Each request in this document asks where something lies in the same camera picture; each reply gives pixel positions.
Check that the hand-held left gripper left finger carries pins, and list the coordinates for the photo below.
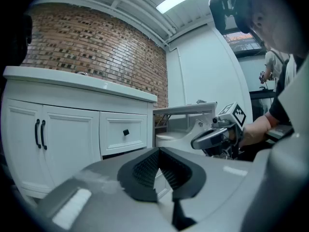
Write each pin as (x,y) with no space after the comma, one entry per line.
(135,175)

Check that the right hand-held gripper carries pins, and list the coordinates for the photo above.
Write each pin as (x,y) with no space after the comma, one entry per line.
(237,115)

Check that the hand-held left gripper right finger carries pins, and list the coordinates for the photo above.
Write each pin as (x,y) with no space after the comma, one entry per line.
(183,175)

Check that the shallow white drawer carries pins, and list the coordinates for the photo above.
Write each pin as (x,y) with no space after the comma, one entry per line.
(163,185)

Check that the person's right forearm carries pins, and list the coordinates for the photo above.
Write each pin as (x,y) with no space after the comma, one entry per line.
(256,132)

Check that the tall white drawer front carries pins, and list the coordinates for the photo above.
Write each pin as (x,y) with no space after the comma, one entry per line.
(116,139)

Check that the black square drawer knob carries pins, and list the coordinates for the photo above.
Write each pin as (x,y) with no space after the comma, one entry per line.
(126,132)

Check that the person's right hand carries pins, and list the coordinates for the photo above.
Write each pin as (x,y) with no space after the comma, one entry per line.
(233,135)

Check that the white toilet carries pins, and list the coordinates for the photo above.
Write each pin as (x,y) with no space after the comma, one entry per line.
(173,142)

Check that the white folding table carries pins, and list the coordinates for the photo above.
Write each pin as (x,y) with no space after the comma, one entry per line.
(183,108)

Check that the black counter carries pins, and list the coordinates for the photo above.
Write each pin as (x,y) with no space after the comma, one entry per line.
(262,100)

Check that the white cabinet door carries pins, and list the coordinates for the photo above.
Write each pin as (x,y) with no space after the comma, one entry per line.
(72,141)
(21,144)

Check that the black screen device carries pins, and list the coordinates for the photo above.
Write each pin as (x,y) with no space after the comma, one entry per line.
(280,132)

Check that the white vanity cabinet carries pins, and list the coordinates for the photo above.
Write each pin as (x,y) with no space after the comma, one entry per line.
(72,134)

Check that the white vanity countertop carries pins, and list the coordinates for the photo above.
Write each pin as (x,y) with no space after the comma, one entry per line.
(72,83)

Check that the chrome faucet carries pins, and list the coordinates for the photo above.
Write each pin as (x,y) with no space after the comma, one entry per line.
(82,73)

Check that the person's head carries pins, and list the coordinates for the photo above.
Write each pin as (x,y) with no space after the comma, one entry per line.
(277,13)

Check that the dark wall screen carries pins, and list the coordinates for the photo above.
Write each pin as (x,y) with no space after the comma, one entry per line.
(242,42)

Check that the black head-worn camera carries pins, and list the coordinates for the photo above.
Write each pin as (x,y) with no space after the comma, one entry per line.
(222,11)

